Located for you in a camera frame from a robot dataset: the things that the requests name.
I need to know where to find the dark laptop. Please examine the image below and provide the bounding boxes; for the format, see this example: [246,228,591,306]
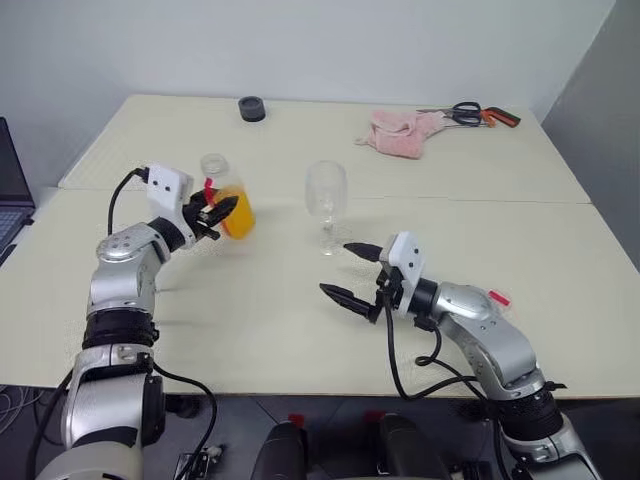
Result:
[0,116,37,267]

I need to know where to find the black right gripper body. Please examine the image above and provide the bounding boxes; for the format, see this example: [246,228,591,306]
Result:
[375,259,406,309]

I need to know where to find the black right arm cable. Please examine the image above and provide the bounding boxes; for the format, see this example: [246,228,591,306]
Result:
[383,292,502,402]

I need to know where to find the black handled scissors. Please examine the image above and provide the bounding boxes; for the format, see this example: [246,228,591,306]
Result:
[416,100,484,129]

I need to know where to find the black and silver bracket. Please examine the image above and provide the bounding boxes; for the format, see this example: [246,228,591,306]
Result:
[176,443,224,480]

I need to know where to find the pink cloth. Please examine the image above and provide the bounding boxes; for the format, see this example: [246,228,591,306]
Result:
[354,109,447,162]

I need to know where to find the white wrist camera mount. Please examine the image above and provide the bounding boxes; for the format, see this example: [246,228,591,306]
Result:
[378,231,428,319]
[145,162,197,249]

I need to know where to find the grey floor cable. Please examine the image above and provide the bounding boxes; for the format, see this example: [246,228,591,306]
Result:
[0,383,45,442]

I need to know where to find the black rounded hump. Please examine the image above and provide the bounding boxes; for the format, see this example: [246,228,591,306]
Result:
[248,419,310,480]
[375,413,452,480]

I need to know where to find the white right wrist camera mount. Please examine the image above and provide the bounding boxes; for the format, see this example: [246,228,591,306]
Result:
[378,231,428,319]

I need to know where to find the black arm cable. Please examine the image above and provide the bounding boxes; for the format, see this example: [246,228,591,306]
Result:
[108,167,220,470]
[383,292,502,402]

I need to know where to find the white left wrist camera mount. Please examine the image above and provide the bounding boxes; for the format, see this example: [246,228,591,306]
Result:
[145,162,197,249]

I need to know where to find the orange and black utility knife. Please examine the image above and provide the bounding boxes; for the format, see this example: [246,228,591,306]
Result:
[479,105,522,130]

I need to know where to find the black round cap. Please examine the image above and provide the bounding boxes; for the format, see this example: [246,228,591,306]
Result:
[237,96,267,123]

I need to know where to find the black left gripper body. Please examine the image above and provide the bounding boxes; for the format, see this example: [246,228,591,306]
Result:
[182,202,222,242]

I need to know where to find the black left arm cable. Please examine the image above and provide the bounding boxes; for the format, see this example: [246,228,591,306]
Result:
[108,167,220,470]

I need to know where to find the clear bottle with orange drink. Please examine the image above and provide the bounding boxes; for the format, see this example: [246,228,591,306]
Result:
[199,153,257,242]

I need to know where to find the clear wine glass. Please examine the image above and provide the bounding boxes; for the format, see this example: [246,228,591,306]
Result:
[305,160,348,257]

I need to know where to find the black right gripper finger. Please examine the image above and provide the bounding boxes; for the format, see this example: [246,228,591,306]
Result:
[343,241,385,263]
[319,283,380,325]

